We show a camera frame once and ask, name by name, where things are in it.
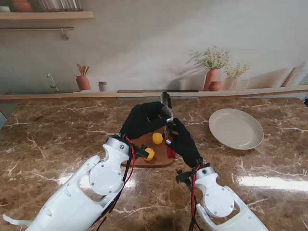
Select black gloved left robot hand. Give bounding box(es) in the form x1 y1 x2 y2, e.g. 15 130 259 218
119 101 174 142

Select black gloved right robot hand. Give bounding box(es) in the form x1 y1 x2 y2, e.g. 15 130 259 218
165 117 203 168

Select red handled metal tongs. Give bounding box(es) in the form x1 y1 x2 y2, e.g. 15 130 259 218
160 91 176 158

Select yellow corn chunk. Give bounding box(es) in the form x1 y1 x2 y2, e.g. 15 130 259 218
143 148 155 161
152 132 164 145

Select dark wooden cutting board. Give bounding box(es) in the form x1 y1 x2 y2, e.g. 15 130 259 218
120 132 178 168

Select beige round plate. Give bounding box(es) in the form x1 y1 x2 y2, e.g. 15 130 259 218
208 108 265 151

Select terracotta holder with wooden utensils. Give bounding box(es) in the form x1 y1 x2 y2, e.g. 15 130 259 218
76 64 92 91

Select wooden counter ledge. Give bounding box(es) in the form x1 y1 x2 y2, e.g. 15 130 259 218
0 85 308 104

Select chrome faucet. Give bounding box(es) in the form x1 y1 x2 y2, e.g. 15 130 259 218
46 73 60 92

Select leaning wooden boards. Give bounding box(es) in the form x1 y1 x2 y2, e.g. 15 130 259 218
281 64 308 87

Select row of glass jars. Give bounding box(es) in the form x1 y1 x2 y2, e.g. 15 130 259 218
38 0 84 12

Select round terracotta pot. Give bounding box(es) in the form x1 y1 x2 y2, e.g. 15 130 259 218
12 0 33 13

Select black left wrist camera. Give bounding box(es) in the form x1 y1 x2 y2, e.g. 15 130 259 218
133 144 149 161

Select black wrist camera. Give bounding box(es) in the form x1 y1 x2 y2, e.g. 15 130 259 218
133 144 149 161
175 169 193 186

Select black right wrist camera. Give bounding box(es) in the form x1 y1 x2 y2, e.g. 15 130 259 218
175 169 193 186

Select right arm red black cables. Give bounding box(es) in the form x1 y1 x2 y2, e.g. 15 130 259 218
187 163 205 231

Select arm red black cables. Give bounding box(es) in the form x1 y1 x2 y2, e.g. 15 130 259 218
92 136 136 229
187 163 205 231

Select left arm red black cables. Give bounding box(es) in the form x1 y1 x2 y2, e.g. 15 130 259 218
92 136 136 229

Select metal wall rail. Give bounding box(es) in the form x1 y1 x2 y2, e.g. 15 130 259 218
0 26 75 40

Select light wooden wall shelf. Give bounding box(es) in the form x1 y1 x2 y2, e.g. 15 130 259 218
0 11 94 21

